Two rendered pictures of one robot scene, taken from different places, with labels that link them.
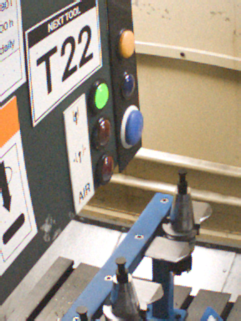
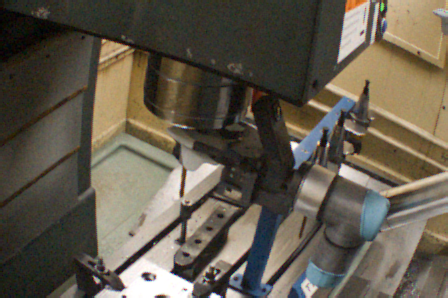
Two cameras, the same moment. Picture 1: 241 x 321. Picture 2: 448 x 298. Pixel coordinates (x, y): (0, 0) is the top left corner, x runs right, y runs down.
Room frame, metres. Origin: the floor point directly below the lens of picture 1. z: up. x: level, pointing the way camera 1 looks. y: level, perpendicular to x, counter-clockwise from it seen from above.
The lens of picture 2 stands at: (-0.55, 0.30, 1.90)
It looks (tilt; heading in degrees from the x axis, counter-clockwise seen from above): 31 degrees down; 357
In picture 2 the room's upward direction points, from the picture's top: 10 degrees clockwise
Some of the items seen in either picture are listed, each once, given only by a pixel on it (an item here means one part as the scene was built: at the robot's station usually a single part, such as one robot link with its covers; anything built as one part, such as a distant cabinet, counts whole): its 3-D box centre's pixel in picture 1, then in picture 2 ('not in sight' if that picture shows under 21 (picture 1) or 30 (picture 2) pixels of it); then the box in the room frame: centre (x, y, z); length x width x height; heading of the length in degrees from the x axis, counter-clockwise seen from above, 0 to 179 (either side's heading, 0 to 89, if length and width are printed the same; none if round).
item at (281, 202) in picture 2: not in sight; (265, 173); (0.26, 0.19, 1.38); 0.12 x 0.08 x 0.09; 66
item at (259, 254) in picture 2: not in sight; (262, 243); (0.49, 0.13, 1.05); 0.10 x 0.05 x 0.30; 63
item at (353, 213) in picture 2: not in sight; (355, 211); (0.19, 0.05, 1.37); 0.11 x 0.08 x 0.09; 66
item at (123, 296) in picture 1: (123, 293); (337, 137); (0.61, 0.01, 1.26); 0.04 x 0.04 x 0.07
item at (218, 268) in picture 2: not in sight; (209, 286); (0.40, 0.23, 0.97); 0.13 x 0.03 x 0.15; 153
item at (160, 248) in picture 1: (168, 250); (354, 128); (0.76, -0.07, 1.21); 0.07 x 0.05 x 0.01; 63
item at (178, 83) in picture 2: not in sight; (200, 67); (0.31, 0.31, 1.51); 0.16 x 0.16 x 0.12
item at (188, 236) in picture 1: (181, 230); (359, 120); (0.81, -0.09, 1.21); 0.06 x 0.06 x 0.03
